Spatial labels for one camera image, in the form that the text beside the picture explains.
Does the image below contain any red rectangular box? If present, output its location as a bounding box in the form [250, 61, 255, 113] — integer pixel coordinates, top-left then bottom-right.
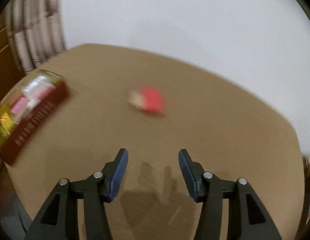
[140, 87, 164, 115]

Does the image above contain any pink rectangular box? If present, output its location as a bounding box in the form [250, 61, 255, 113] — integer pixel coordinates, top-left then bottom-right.
[11, 97, 28, 116]

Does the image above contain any white zigzag patterned box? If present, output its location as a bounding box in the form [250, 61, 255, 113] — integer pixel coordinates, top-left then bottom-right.
[22, 75, 50, 97]

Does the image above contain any brown wooden block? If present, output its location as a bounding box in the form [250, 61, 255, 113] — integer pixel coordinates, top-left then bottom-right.
[128, 90, 144, 110]

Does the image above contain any gold tray box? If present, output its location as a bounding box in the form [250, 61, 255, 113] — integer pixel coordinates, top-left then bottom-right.
[0, 69, 69, 165]

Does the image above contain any brown wooden door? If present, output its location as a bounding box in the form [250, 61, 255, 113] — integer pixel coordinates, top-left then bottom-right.
[0, 10, 24, 101]

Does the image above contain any patterned curtain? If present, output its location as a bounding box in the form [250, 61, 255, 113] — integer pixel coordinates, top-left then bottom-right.
[5, 0, 66, 73]

